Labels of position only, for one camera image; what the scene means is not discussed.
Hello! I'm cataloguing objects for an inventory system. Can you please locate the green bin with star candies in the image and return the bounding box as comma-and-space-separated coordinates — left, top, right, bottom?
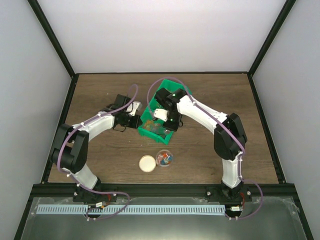
138, 110, 173, 145

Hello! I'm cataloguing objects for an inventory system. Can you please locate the green bin with popsicle candies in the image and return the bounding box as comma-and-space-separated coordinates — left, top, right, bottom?
152, 78, 185, 99

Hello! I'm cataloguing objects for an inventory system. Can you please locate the cream jar lid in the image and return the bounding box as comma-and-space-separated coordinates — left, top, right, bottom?
138, 155, 157, 173

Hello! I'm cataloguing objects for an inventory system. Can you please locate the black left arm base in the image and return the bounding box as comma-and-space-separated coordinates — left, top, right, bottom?
72, 183, 118, 204

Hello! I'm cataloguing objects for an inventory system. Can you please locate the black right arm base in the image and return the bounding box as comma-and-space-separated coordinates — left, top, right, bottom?
205, 183, 252, 203

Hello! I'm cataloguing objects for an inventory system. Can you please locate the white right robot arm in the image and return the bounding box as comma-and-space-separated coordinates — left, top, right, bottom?
153, 88, 248, 202

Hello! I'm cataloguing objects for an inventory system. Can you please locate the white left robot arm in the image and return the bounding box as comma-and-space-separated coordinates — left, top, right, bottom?
49, 94, 142, 202

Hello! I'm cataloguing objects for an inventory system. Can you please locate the clear glass jar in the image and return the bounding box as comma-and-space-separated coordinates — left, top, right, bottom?
155, 149, 174, 167

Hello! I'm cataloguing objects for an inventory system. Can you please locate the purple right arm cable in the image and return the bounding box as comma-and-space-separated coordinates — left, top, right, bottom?
146, 75, 264, 221

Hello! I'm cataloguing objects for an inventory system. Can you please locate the light blue slotted cable duct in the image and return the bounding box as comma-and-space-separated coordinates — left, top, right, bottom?
36, 204, 226, 216

